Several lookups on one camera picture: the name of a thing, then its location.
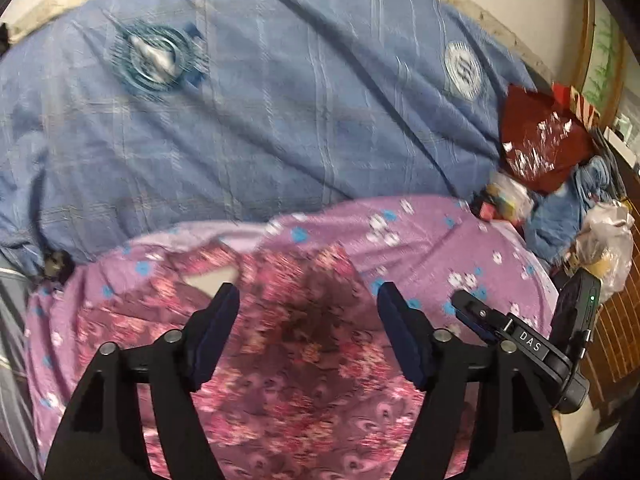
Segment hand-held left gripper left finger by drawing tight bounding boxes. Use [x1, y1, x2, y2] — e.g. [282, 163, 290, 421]
[44, 282, 241, 480]

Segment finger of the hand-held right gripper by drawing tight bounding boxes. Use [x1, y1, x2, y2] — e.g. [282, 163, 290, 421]
[451, 291, 548, 361]

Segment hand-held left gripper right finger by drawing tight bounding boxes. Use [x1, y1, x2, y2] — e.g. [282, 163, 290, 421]
[376, 282, 571, 480]

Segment maroon floral garment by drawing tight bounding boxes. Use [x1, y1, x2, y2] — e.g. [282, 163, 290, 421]
[75, 242, 481, 480]

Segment blue denim clothes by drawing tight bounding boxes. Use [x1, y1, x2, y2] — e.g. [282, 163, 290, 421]
[525, 156, 616, 266]

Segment brown wooden cabinet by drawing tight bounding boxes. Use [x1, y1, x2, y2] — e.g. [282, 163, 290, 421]
[582, 290, 640, 431]

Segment purple floral bed sheet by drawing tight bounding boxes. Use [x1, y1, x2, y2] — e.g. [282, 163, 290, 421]
[25, 196, 558, 480]

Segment white plastic bag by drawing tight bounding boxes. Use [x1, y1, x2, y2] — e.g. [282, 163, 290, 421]
[575, 200, 636, 306]

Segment clear plastic bag with packets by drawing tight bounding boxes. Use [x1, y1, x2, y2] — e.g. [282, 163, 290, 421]
[472, 170, 536, 223]

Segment red plastic bag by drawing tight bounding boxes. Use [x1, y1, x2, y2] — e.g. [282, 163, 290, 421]
[501, 83, 596, 193]

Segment blue plaid quilt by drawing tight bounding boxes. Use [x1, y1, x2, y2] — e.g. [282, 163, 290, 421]
[0, 0, 538, 276]

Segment red and white box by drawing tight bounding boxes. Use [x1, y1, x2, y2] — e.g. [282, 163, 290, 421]
[552, 82, 601, 126]

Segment wooden framed picture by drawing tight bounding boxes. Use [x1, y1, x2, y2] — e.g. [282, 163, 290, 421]
[572, 0, 628, 121]

